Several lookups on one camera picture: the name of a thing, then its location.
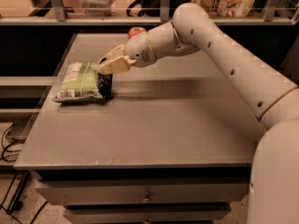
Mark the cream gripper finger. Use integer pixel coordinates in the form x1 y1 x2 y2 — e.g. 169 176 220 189
99 44 125 63
96 55 136 75

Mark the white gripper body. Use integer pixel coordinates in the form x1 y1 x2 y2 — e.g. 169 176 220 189
125 32 157 67

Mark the dark blue rxbar wrapper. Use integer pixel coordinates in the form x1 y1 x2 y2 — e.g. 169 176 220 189
98 74 113 97

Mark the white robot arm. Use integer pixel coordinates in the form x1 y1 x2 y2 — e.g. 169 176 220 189
97 3 299 224

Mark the black bag on shelf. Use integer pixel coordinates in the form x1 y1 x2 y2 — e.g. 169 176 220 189
126 0 200 18

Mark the green jalapeno chip bag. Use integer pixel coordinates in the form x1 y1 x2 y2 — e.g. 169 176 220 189
52 61 103 103

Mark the red apple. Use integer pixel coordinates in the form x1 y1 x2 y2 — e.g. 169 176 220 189
128 27 146 38

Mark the clear plastic container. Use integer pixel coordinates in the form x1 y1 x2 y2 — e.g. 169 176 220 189
79 0 115 17

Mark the grey upper drawer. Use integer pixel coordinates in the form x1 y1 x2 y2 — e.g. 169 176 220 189
36 179 248 205

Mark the grey drawer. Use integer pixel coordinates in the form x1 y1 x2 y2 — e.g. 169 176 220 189
36 179 248 205
64 204 231 224

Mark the grey lower drawer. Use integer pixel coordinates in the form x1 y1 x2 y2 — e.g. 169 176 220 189
64 204 231 224

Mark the grey metal shelf rail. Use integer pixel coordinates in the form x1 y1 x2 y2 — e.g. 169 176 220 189
0 0 299 25

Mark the black cables left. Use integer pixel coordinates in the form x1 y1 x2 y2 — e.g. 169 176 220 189
0 114 50 224

